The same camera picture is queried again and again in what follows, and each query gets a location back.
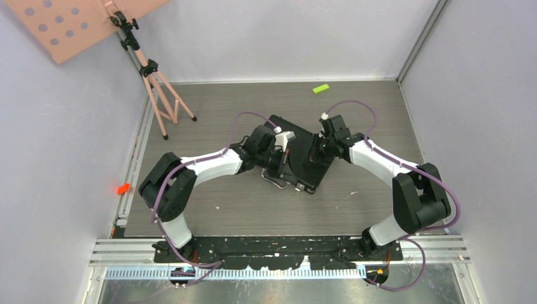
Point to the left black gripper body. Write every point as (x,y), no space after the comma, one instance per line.
(273,161)

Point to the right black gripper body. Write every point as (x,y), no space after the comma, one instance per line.
(325,147)

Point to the black poker chip case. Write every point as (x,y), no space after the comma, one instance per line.
(304,175)

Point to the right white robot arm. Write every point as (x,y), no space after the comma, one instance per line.
(418,199)

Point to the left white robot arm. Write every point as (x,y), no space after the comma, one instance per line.
(167,188)

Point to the green block on table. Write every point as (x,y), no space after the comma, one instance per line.
(320,89)

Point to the pink music stand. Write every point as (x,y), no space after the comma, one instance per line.
(67,28)

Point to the orange clip on rail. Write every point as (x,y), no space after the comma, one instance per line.
(124,188)

